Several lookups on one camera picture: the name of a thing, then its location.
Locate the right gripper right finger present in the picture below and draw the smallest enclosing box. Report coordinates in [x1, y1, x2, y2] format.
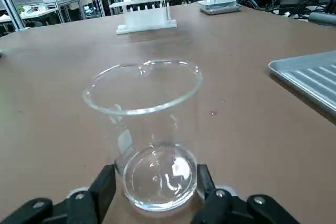
[189, 163, 301, 224]

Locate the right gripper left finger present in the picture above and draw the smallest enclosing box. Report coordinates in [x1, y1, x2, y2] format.
[0, 164, 117, 224]

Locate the clear glass beaker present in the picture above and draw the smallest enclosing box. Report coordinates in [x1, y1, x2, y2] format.
[82, 59, 204, 212]

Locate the white test tube rack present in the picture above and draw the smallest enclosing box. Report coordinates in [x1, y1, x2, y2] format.
[115, 0, 178, 36]

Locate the ribbed metal tray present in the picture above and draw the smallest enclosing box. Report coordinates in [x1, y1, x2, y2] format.
[267, 50, 336, 127]

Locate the silver digital scale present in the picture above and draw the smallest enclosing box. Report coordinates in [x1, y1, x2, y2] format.
[196, 0, 243, 16]

